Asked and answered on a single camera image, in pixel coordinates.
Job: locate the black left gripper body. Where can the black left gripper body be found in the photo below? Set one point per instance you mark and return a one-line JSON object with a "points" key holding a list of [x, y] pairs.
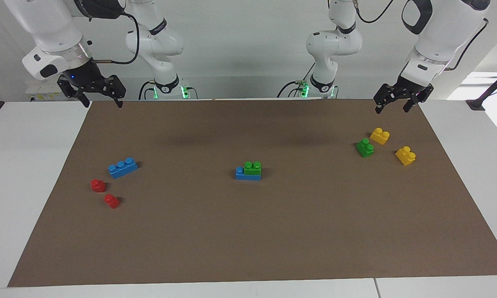
{"points": [[409, 89]]}

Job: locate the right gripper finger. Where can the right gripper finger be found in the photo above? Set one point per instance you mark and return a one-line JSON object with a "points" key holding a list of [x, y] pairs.
{"points": [[84, 100], [120, 100]]}

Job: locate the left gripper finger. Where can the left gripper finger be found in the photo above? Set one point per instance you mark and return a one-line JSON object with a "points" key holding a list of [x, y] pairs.
{"points": [[410, 104], [380, 105]]}

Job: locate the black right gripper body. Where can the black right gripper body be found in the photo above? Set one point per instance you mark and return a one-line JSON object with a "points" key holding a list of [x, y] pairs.
{"points": [[85, 78]]}

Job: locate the blue three-stud brick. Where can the blue three-stud brick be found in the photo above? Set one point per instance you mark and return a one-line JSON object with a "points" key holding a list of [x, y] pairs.
{"points": [[123, 168], [240, 174]]}

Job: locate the green two-stud brick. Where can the green two-stud brick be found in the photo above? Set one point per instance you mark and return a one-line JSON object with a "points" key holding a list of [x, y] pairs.
{"points": [[253, 169], [365, 148]]}

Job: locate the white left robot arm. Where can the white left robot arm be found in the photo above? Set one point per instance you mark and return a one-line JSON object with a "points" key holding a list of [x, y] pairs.
{"points": [[442, 29]]}

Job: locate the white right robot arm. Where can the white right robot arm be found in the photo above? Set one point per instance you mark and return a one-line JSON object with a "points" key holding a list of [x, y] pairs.
{"points": [[45, 20]]}

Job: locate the yellow two-stud brick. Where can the yellow two-stud brick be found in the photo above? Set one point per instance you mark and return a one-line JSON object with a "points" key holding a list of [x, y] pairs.
{"points": [[405, 156], [379, 136]]}

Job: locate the white box with yellow labels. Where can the white box with yellow labels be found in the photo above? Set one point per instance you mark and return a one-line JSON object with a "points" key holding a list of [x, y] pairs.
{"points": [[45, 92]]}

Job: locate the red one-stud brick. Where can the red one-stud brick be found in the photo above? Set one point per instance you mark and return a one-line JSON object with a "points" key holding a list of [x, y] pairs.
{"points": [[112, 201], [98, 186]]}

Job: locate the brown table mat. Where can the brown table mat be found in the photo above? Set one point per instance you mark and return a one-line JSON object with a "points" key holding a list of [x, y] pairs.
{"points": [[248, 231]]}

